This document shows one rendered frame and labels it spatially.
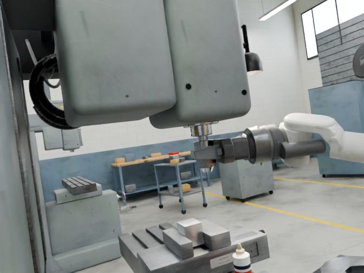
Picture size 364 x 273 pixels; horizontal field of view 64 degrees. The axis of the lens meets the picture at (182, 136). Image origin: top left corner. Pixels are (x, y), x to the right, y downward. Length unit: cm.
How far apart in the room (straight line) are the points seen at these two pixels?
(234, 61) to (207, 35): 8
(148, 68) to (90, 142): 665
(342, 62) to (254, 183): 537
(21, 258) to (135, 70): 32
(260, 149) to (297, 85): 979
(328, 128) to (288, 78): 953
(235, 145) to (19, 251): 46
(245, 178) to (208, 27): 468
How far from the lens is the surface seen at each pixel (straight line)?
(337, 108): 666
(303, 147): 70
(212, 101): 60
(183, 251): 80
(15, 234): 40
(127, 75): 52
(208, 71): 61
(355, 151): 73
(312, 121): 72
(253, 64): 87
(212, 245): 83
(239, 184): 518
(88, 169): 715
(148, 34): 56
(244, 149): 67
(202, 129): 67
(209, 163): 68
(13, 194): 39
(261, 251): 92
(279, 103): 979
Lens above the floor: 128
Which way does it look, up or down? level
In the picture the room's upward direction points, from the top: 8 degrees counter-clockwise
